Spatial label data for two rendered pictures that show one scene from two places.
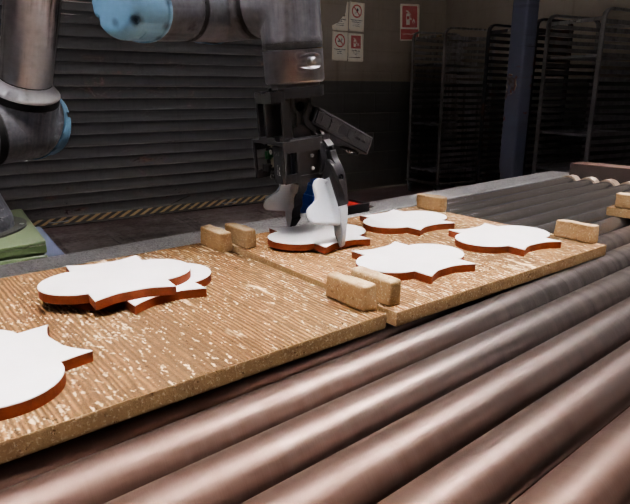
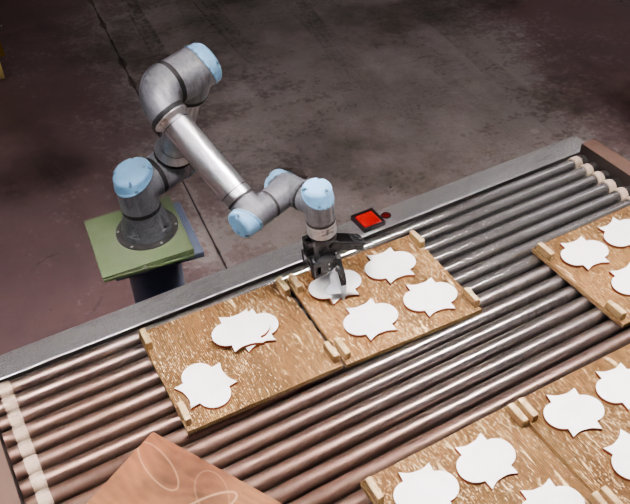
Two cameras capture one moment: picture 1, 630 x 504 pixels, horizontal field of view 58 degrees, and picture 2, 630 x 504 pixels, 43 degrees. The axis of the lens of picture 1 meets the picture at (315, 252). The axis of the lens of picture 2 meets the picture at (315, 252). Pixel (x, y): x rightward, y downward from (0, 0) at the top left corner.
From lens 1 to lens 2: 1.57 m
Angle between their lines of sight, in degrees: 28
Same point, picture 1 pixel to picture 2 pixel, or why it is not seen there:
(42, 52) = not seen: hidden behind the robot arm
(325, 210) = (334, 287)
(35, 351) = (220, 379)
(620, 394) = (408, 414)
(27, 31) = not seen: hidden behind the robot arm
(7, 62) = (167, 147)
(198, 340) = (271, 375)
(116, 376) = (245, 392)
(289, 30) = (317, 223)
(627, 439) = (389, 436)
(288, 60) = (316, 233)
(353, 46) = not seen: outside the picture
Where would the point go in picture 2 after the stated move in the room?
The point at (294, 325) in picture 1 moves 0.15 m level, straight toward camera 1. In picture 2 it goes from (306, 369) to (296, 418)
